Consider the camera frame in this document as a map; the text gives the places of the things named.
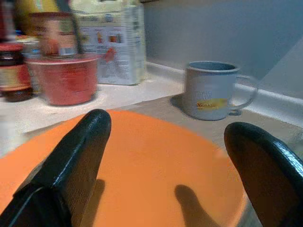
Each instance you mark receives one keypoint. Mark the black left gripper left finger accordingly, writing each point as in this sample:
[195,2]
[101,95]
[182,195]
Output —
[61,179]

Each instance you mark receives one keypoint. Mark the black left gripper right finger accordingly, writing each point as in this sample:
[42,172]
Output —
[267,175]

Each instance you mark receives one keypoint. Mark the orange round plate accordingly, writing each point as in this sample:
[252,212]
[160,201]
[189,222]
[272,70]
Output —
[154,165]

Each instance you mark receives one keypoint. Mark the red instant noodle cup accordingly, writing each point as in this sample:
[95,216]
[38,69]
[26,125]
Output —
[66,80]

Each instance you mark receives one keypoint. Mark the grey enamel mug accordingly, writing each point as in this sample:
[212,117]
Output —
[208,89]

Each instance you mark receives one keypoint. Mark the dark sauce jar red lid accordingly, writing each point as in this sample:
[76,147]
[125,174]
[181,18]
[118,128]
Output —
[11,78]

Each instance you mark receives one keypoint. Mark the white printed food bag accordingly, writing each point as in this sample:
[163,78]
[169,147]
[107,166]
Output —
[123,59]

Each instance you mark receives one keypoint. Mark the brown canister with red lid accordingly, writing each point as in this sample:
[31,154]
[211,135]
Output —
[52,33]

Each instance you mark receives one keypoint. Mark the yellow food package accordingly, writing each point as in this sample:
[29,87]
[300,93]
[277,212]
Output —
[30,7]

